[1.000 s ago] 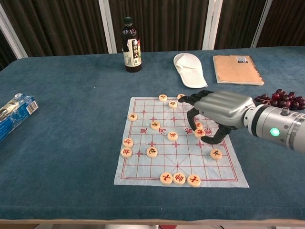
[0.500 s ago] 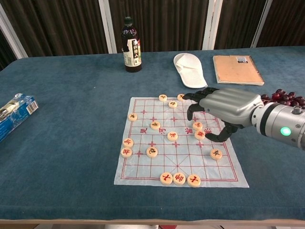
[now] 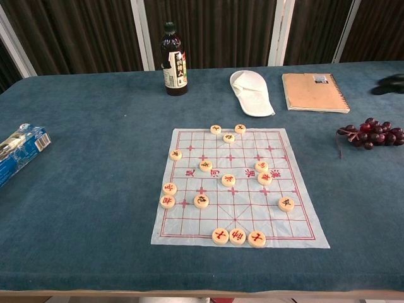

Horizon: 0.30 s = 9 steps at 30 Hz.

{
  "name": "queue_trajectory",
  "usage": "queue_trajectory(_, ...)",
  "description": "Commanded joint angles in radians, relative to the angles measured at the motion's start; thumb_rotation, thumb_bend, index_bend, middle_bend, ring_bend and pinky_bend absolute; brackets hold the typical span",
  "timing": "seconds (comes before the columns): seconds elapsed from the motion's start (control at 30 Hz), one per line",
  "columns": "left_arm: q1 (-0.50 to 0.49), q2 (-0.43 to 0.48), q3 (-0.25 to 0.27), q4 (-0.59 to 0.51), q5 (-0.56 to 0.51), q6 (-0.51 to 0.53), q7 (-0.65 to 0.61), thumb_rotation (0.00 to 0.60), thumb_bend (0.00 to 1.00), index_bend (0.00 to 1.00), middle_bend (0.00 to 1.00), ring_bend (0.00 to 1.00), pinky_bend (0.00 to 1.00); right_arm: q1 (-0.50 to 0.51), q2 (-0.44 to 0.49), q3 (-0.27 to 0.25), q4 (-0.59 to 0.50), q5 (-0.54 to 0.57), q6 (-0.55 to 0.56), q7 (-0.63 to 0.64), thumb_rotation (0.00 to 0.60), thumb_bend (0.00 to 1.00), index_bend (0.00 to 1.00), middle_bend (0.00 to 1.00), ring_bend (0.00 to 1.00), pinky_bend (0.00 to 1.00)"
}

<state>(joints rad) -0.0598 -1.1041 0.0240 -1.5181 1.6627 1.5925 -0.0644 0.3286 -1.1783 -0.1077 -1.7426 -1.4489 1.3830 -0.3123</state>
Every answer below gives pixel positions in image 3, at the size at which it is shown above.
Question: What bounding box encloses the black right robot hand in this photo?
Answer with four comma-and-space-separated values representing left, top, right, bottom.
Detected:
370, 73, 404, 96

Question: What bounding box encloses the xiangqi paper board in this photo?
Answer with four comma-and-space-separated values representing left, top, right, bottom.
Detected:
150, 127, 331, 249

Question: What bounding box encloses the dark red grape bunch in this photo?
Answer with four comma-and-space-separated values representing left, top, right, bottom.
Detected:
335, 117, 404, 160

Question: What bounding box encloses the brown spiral notebook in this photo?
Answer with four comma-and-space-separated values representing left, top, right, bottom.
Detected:
282, 73, 351, 114

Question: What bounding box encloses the white fabric slipper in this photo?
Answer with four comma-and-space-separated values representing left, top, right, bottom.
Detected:
229, 69, 276, 117

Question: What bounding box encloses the dark soy sauce bottle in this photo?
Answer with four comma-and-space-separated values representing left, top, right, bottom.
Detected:
160, 21, 189, 97

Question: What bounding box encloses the blue velvet tablecloth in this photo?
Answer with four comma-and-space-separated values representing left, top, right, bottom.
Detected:
0, 61, 404, 293

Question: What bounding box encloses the blue cardboard box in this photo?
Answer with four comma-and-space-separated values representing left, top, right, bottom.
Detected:
0, 122, 52, 189

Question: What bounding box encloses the white frame post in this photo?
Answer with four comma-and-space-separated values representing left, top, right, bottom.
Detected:
332, 0, 362, 64
130, 0, 156, 71
267, 0, 296, 67
0, 5, 38, 79

